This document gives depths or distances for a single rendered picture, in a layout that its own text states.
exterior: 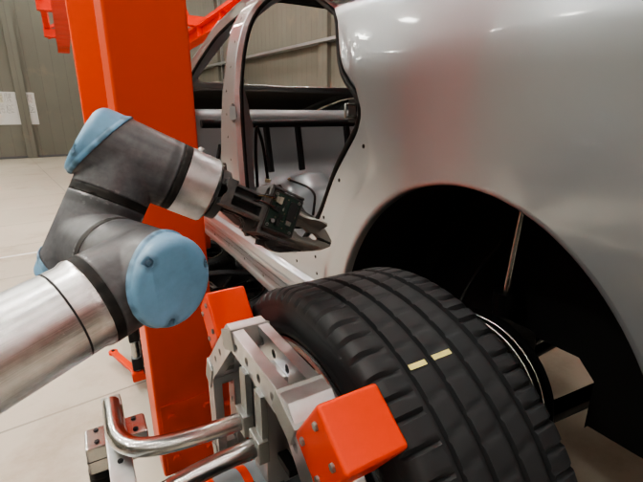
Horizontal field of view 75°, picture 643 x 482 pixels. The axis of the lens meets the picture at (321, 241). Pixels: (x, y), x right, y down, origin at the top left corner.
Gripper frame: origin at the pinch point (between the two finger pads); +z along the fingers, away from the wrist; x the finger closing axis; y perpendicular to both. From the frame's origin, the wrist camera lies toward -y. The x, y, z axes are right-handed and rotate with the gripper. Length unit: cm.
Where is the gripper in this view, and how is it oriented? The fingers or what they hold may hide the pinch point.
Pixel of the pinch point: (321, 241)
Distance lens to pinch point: 69.0
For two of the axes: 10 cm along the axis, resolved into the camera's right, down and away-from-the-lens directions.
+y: 4.9, 0.3, -8.7
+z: 8.1, 3.4, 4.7
